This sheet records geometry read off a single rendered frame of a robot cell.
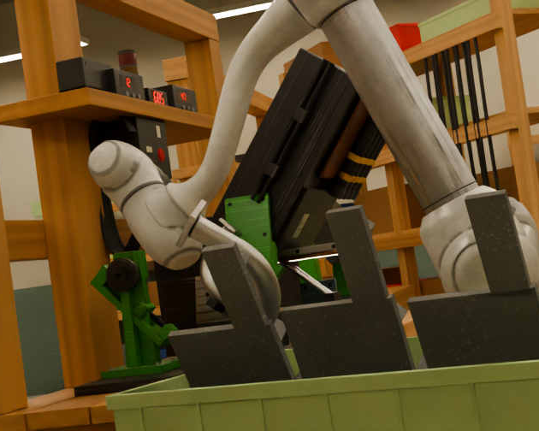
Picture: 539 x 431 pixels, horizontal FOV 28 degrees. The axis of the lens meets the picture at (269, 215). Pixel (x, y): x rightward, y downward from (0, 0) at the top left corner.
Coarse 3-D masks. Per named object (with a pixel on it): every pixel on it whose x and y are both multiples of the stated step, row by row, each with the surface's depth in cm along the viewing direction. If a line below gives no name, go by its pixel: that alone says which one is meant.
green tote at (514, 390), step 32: (288, 352) 168; (416, 352) 158; (160, 384) 143; (256, 384) 124; (288, 384) 122; (320, 384) 120; (352, 384) 118; (384, 384) 116; (416, 384) 115; (448, 384) 113; (480, 384) 112; (512, 384) 110; (128, 416) 134; (160, 416) 131; (192, 416) 129; (224, 416) 127; (256, 416) 125; (288, 416) 123; (320, 416) 121; (352, 416) 119; (384, 416) 117; (416, 416) 115; (448, 416) 113; (480, 416) 112; (512, 416) 110
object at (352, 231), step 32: (352, 224) 125; (352, 256) 127; (352, 288) 129; (384, 288) 127; (288, 320) 134; (320, 320) 132; (352, 320) 130; (384, 320) 129; (320, 352) 134; (352, 352) 132; (384, 352) 130
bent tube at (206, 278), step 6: (222, 222) 258; (228, 228) 257; (234, 228) 260; (240, 234) 259; (204, 264) 258; (204, 270) 257; (204, 276) 257; (210, 276) 257; (204, 282) 256; (210, 282) 256; (204, 288) 257; (210, 288) 255; (216, 288) 255; (210, 294) 256; (216, 294) 254; (216, 300) 255
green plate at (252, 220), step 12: (228, 204) 263; (240, 204) 262; (252, 204) 261; (264, 204) 260; (228, 216) 263; (240, 216) 261; (252, 216) 260; (264, 216) 259; (240, 228) 261; (252, 228) 259; (264, 228) 258; (252, 240) 259; (264, 240) 257; (264, 252) 257; (276, 252) 264
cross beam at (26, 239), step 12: (12, 228) 237; (24, 228) 241; (36, 228) 246; (120, 228) 286; (12, 240) 236; (24, 240) 241; (36, 240) 245; (12, 252) 235; (24, 252) 240; (36, 252) 245
